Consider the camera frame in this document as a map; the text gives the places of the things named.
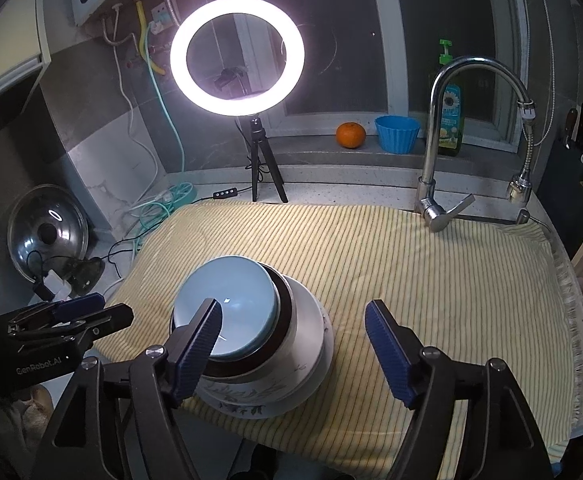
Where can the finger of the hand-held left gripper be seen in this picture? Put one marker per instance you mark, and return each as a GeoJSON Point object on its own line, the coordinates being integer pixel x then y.
{"type": "Point", "coordinates": [83, 304]}
{"type": "Point", "coordinates": [111, 317]}

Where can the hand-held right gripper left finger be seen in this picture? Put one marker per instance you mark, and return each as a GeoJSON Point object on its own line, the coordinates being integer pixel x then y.
{"type": "Point", "coordinates": [199, 350]}

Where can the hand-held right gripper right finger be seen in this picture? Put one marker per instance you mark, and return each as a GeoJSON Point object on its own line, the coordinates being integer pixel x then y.
{"type": "Point", "coordinates": [389, 355]}

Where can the small white dish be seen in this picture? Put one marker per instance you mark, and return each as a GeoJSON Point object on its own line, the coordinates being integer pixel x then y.
{"type": "Point", "coordinates": [319, 357]}

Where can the light blue ceramic bowl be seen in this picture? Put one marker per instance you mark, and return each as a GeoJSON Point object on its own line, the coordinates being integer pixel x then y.
{"type": "Point", "coordinates": [241, 290]}

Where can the cream steel bowl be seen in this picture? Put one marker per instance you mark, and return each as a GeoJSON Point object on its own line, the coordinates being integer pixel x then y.
{"type": "Point", "coordinates": [306, 320]}

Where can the red steel bowl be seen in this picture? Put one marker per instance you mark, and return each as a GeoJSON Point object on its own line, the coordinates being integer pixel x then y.
{"type": "Point", "coordinates": [286, 310]}

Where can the person's left forearm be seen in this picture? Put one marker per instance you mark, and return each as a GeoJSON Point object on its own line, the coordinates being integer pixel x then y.
{"type": "Point", "coordinates": [1, 435]}

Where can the dark lid stand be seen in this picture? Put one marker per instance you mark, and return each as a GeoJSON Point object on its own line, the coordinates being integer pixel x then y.
{"type": "Point", "coordinates": [85, 272]}

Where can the white charger plug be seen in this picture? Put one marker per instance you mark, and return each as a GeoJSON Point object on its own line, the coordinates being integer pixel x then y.
{"type": "Point", "coordinates": [53, 285]}

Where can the glass pot lid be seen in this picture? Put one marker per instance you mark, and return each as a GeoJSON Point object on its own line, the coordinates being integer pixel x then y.
{"type": "Point", "coordinates": [46, 230]}

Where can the yellow striped cloth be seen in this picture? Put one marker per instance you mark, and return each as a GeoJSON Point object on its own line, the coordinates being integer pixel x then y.
{"type": "Point", "coordinates": [421, 270]}

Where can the teal round power strip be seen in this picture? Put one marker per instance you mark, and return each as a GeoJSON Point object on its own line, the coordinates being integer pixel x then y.
{"type": "Point", "coordinates": [181, 193]}

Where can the black inline remote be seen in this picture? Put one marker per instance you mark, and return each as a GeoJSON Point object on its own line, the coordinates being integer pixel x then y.
{"type": "Point", "coordinates": [222, 194]}

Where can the black tripod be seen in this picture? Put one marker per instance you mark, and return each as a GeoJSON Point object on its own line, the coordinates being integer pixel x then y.
{"type": "Point", "coordinates": [259, 160]}

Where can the blue fluted cup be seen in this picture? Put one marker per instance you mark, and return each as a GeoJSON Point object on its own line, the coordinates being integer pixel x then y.
{"type": "Point", "coordinates": [396, 137]}

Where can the orange fruit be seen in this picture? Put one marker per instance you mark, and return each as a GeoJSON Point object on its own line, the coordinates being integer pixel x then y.
{"type": "Point", "coordinates": [351, 135]}

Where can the chrome faucet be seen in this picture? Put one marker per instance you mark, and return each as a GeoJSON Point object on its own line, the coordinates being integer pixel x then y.
{"type": "Point", "coordinates": [434, 135]}

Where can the green dish soap bottle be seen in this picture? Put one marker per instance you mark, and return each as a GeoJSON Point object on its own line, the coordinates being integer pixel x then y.
{"type": "Point", "coordinates": [450, 125]}

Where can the dark knife holder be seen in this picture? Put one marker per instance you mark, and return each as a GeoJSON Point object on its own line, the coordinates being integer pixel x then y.
{"type": "Point", "coordinates": [566, 185]}

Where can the black phone clamp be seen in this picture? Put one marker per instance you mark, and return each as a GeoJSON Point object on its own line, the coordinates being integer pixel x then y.
{"type": "Point", "coordinates": [229, 79]}

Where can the white window frame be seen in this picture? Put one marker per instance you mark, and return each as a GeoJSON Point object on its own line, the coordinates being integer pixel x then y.
{"type": "Point", "coordinates": [396, 35]}

